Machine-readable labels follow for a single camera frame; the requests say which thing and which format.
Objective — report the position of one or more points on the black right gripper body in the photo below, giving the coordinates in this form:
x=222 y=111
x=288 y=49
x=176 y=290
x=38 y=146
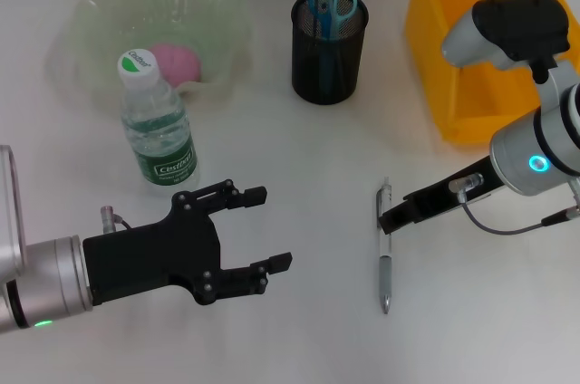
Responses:
x=471 y=189

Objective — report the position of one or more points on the black mesh pen holder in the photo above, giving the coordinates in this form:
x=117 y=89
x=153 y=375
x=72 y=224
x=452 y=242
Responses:
x=328 y=76

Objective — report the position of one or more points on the yellow plastic storage bin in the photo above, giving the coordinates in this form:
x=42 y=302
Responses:
x=453 y=17

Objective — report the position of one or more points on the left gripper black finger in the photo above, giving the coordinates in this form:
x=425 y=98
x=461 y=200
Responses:
x=244 y=280
x=233 y=199

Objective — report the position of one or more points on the grey clear ballpoint pen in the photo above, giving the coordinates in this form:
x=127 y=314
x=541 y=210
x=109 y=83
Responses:
x=385 y=271

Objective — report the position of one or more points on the translucent green fruit plate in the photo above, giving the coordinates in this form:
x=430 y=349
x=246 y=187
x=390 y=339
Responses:
x=90 y=40

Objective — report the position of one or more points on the pink peach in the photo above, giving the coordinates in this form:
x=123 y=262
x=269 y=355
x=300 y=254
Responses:
x=181 y=62

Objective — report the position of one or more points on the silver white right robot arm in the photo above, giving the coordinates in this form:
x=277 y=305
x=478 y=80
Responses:
x=530 y=85

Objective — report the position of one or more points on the green label water bottle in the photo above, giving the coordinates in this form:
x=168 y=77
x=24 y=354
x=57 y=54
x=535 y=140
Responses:
x=158 y=139

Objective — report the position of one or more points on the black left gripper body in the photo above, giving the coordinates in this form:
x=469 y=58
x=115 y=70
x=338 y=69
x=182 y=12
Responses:
x=149 y=262

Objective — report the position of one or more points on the blue teal scissors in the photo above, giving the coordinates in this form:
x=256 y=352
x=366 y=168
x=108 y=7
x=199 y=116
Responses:
x=324 y=8

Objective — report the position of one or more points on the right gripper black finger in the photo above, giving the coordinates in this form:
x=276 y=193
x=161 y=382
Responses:
x=403 y=218
x=421 y=196

